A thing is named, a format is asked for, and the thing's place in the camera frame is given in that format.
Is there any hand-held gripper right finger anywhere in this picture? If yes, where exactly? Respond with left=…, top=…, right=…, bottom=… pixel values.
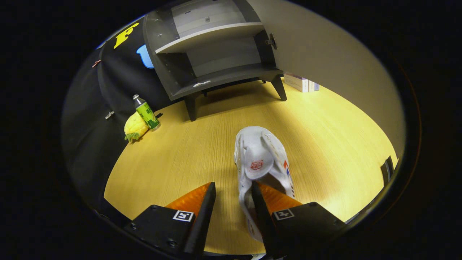
left=251, top=181, right=347, bottom=259

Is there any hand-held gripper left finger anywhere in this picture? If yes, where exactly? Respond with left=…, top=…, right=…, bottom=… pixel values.
left=123, top=182, right=217, bottom=257

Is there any white shoe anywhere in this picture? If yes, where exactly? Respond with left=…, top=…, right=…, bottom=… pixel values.
left=234, top=126, right=296, bottom=243

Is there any dark grey shoe cabinet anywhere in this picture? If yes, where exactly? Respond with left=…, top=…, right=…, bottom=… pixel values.
left=144, top=0, right=288, bottom=121

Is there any yellow plush toy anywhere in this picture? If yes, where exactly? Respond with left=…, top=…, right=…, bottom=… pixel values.
left=124, top=111, right=149, bottom=142

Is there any green drink bottle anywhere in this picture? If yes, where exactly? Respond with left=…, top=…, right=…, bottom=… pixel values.
left=132, top=94, right=161, bottom=131

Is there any thick white book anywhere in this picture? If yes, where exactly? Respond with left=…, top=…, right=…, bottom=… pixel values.
left=284, top=73, right=309, bottom=93

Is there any black backdrop cloth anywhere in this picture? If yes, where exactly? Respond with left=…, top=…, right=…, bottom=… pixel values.
left=61, top=22, right=188, bottom=217

